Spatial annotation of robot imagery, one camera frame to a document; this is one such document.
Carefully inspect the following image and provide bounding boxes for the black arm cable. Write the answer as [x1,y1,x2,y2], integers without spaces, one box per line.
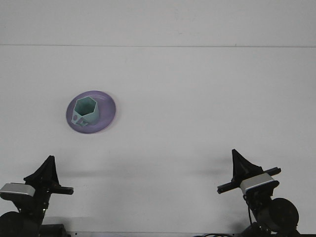
[243,194,255,227]

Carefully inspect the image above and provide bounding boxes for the thin black cable bundle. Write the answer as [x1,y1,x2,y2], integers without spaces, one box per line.
[191,233,235,237]

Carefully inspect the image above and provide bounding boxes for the purple round plate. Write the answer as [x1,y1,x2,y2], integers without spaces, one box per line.
[65,90,117,135]

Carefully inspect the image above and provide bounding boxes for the pale blue hexagonal cup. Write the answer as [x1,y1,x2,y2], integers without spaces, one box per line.
[71,96,100,126]

